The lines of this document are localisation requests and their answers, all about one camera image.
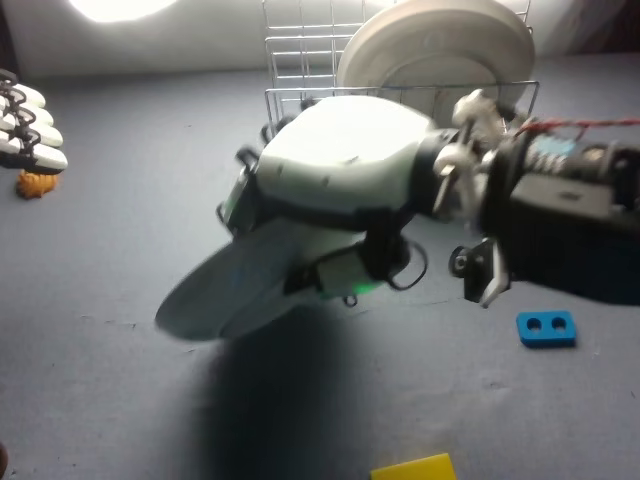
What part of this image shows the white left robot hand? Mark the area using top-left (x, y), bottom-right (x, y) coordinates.
top-left (0, 69), bottom-right (70, 176)

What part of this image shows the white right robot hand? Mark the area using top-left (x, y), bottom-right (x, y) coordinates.
top-left (217, 97), bottom-right (451, 307)

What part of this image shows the white ceramic plate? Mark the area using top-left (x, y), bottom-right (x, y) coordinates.
top-left (153, 219), bottom-right (369, 344)
top-left (335, 0), bottom-right (537, 129)

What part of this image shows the small orange toy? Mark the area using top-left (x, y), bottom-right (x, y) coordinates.
top-left (16, 169), bottom-right (59, 200)

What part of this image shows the blue block with two holes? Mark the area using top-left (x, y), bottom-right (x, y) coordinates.
top-left (515, 310), bottom-right (578, 350)

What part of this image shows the yellow rectangular block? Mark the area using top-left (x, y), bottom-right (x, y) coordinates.
top-left (369, 452), bottom-right (457, 480)

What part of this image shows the silver wire dish rack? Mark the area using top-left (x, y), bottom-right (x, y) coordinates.
top-left (260, 0), bottom-right (541, 146)

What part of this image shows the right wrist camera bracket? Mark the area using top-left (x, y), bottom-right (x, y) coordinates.
top-left (432, 89), bottom-right (514, 309)

